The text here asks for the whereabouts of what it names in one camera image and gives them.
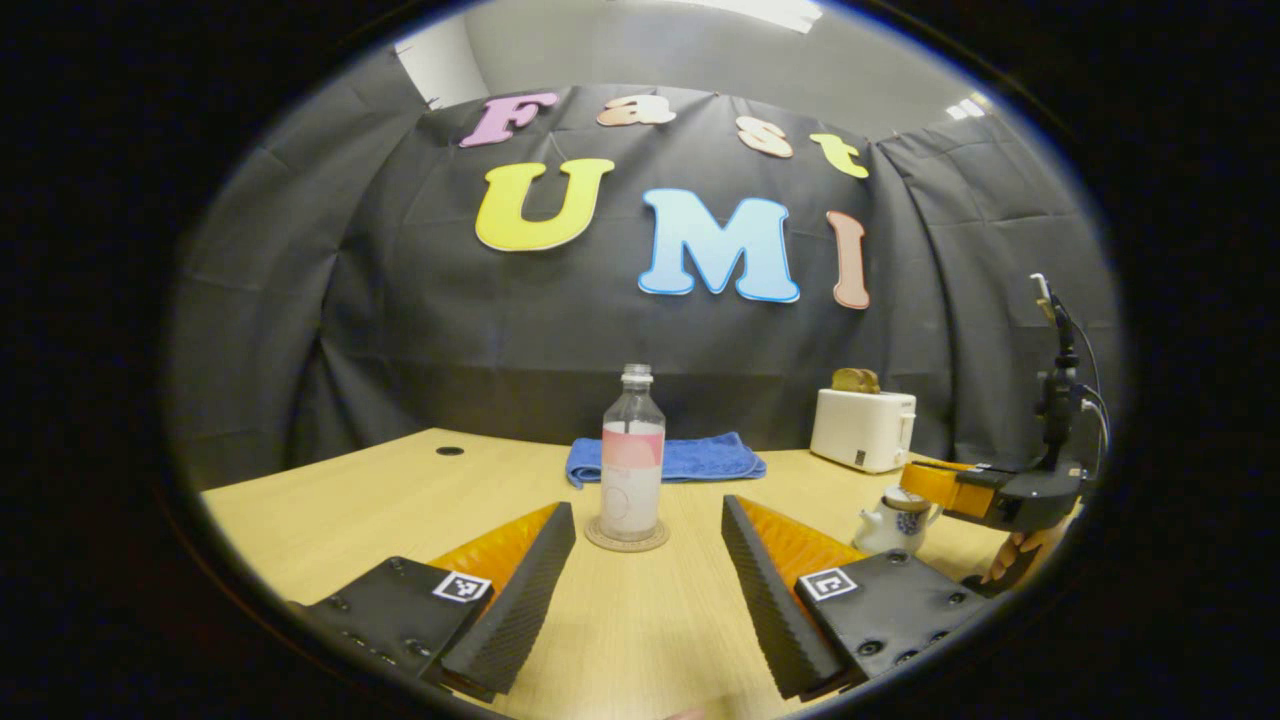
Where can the white blue-flowered teacup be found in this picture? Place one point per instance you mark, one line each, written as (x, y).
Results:
(885, 530)

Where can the clear plastic water bottle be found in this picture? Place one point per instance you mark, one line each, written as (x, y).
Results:
(632, 480)

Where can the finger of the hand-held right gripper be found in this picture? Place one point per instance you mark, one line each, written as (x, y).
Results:
(935, 485)

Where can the large ceiling light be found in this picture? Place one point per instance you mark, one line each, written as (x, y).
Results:
(770, 12)

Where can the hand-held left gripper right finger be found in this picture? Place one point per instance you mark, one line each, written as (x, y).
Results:
(770, 605)

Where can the white toaster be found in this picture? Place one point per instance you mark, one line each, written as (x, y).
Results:
(860, 430)

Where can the small ceiling light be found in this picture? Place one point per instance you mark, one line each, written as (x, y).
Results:
(968, 107)

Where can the blue folded towel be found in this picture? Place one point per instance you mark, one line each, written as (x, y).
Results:
(710, 460)

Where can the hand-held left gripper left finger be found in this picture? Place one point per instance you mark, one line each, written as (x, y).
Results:
(525, 605)

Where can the brown bread slice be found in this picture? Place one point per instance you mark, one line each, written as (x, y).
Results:
(870, 382)
(846, 381)

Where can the round wooden coaster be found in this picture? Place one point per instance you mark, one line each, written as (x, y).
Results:
(600, 540)

